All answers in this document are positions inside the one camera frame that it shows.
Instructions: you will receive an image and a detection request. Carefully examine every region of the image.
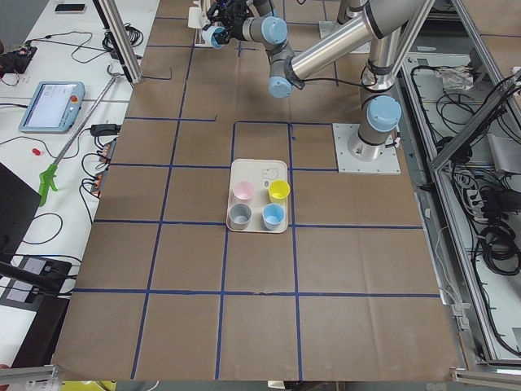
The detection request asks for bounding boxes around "pink cup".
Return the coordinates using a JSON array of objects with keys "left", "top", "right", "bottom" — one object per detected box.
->
[{"left": 232, "top": 180, "right": 256, "bottom": 204}]

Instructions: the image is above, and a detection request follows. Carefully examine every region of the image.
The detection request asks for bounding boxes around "cream plastic tray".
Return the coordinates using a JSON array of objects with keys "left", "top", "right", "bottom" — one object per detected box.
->
[{"left": 226, "top": 159, "right": 289, "bottom": 234}]

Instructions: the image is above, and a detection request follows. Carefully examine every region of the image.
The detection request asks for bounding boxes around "aluminium frame post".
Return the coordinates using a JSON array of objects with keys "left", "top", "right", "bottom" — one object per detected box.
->
[{"left": 93, "top": 0, "right": 142, "bottom": 85}]

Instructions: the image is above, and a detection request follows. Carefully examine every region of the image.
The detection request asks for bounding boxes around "yellow cup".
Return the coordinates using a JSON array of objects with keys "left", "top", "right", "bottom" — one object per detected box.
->
[{"left": 268, "top": 179, "right": 291, "bottom": 204}]

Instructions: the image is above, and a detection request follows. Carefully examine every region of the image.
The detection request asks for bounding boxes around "blue teach pendant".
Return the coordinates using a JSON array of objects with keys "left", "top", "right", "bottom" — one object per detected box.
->
[{"left": 19, "top": 81, "right": 85, "bottom": 134}]

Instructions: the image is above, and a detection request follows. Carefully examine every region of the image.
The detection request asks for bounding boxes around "smartphone on table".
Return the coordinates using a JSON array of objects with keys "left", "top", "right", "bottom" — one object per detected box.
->
[{"left": 55, "top": 2, "right": 86, "bottom": 14}]

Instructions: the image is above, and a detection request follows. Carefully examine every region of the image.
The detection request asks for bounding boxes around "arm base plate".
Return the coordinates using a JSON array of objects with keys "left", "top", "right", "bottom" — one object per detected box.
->
[
  {"left": 332, "top": 123, "right": 401, "bottom": 175},
  {"left": 318, "top": 20, "right": 343, "bottom": 39}
]

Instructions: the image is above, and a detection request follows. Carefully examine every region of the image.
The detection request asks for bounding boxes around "light blue cup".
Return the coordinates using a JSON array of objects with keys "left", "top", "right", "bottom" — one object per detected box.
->
[
  {"left": 202, "top": 25, "right": 225, "bottom": 49},
  {"left": 262, "top": 203, "right": 285, "bottom": 231}
]

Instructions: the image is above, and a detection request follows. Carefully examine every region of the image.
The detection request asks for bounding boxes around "grey cup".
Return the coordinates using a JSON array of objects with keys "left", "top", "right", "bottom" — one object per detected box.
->
[{"left": 229, "top": 203, "right": 252, "bottom": 230}]

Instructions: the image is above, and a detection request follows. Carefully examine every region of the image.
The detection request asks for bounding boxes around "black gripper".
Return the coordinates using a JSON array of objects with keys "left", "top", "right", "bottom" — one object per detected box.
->
[{"left": 207, "top": 0, "right": 252, "bottom": 42}]

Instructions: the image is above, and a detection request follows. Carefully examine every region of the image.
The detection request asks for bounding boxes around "green handled reach grabber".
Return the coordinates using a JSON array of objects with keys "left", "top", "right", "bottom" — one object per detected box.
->
[{"left": 38, "top": 65, "right": 124, "bottom": 207}]

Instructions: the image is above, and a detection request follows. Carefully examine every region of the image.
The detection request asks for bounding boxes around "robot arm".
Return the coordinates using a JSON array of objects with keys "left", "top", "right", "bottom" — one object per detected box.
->
[{"left": 202, "top": 1, "right": 433, "bottom": 162}]

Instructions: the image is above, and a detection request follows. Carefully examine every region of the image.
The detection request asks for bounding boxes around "white wire cup rack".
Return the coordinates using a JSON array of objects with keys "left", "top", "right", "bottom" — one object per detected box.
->
[{"left": 188, "top": 0, "right": 221, "bottom": 48}]

